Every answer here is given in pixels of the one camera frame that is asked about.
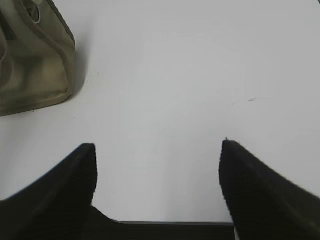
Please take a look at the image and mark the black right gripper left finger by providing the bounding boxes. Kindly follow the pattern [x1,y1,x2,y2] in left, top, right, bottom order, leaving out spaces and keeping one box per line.
[0,143,98,240]

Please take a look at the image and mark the yellow canvas bag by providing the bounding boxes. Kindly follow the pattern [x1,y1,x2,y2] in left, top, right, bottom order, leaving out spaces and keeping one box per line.
[0,0,76,116]

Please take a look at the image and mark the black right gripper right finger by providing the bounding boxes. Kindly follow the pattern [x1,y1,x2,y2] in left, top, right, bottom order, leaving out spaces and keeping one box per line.
[218,139,320,240]

